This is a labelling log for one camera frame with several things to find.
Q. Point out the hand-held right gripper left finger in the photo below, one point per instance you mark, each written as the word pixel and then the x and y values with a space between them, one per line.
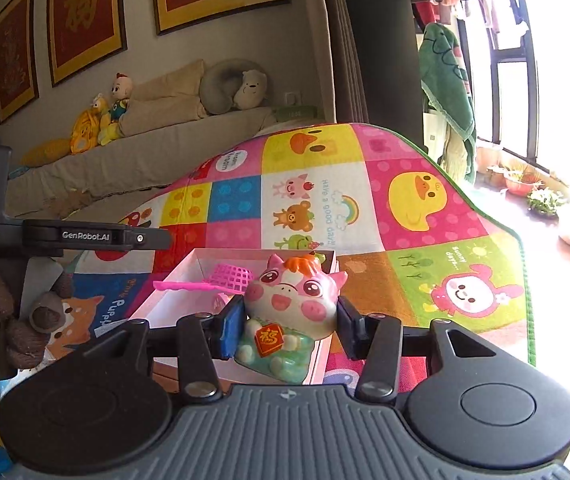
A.
pixel 230 332

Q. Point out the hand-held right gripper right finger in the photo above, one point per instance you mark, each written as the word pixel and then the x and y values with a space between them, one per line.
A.
pixel 350 327

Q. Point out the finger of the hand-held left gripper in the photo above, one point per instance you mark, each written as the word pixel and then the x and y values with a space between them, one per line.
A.
pixel 95 238

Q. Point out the pink cardboard box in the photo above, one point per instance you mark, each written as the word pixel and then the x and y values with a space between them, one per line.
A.
pixel 185 305

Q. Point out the pink toy net scoop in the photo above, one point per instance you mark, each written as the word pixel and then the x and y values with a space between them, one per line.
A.
pixel 232 276

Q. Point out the pink cow toy figure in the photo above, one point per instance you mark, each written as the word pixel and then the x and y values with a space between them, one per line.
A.
pixel 290 305

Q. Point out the person's left hand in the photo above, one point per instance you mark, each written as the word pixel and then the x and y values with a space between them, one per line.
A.
pixel 40 312

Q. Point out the yellow pillow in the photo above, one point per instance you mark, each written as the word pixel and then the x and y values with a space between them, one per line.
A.
pixel 47 152

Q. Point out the beige covered sofa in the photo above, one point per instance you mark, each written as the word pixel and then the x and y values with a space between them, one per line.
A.
pixel 115 160

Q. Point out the yellow tiger plush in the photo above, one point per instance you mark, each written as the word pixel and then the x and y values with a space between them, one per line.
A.
pixel 85 130

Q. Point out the colourful cartoon play mat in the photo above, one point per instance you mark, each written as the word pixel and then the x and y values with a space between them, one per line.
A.
pixel 415 240

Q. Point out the cartoon boy plush doll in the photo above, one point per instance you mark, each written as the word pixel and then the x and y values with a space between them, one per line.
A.
pixel 115 110

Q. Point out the beige cushion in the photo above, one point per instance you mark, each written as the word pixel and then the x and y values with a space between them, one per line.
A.
pixel 165 100

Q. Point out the grey neck pillow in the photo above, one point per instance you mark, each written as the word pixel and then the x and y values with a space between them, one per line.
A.
pixel 220 85

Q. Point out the red gold framed calligraphy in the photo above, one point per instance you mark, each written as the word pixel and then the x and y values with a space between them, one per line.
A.
pixel 87 20

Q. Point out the white paper bag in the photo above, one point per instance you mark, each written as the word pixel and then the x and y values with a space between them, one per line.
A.
pixel 435 132

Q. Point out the white bear plush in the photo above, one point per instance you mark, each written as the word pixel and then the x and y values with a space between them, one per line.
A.
pixel 252 89

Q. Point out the red flower pot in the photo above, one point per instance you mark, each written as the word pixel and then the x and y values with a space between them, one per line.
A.
pixel 520 185

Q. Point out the green flat box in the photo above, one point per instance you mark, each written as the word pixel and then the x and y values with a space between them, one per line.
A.
pixel 295 111

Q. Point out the white flowering plant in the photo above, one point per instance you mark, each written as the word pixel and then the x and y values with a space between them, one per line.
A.
pixel 546 201

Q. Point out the green hanging towel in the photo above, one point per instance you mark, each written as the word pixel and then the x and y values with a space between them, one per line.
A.
pixel 447 75

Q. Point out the brown curtain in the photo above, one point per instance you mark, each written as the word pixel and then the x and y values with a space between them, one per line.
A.
pixel 370 40

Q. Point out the white wall socket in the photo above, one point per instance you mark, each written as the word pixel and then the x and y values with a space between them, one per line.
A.
pixel 293 97

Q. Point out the black window frame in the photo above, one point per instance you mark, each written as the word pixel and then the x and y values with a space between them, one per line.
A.
pixel 515 60

